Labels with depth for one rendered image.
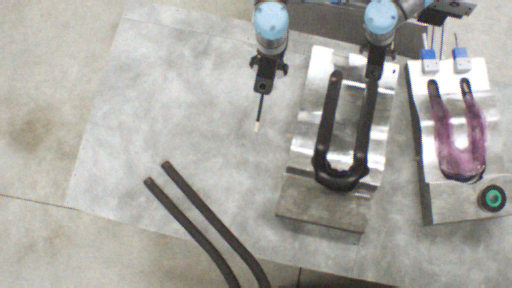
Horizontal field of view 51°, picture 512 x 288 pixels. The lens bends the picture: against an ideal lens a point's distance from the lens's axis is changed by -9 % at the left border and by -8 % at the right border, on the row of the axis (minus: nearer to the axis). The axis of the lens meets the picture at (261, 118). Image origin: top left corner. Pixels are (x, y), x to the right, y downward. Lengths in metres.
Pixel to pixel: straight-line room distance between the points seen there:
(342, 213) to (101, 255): 1.27
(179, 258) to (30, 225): 0.71
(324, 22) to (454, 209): 1.16
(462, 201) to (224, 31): 0.89
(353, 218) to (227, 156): 0.41
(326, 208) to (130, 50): 0.78
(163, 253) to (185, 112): 0.92
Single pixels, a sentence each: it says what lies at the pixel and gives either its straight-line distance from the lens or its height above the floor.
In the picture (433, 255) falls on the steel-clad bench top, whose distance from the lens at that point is 1.75.
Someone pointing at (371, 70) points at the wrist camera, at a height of 1.07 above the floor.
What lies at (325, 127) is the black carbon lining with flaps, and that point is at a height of 0.89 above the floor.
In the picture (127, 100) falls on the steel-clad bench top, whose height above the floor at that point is 0.80.
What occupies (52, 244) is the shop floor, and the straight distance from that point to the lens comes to 2.65.
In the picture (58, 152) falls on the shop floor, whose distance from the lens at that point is 2.70.
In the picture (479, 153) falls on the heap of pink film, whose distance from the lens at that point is 1.73.
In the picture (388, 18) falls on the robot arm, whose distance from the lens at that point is 1.33.
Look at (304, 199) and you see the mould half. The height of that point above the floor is 0.86.
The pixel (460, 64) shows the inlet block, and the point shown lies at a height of 0.88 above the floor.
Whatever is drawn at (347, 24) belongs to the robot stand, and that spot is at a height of 0.21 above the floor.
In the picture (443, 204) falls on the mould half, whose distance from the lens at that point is 1.65.
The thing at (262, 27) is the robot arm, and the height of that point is 1.30.
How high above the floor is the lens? 2.47
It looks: 75 degrees down
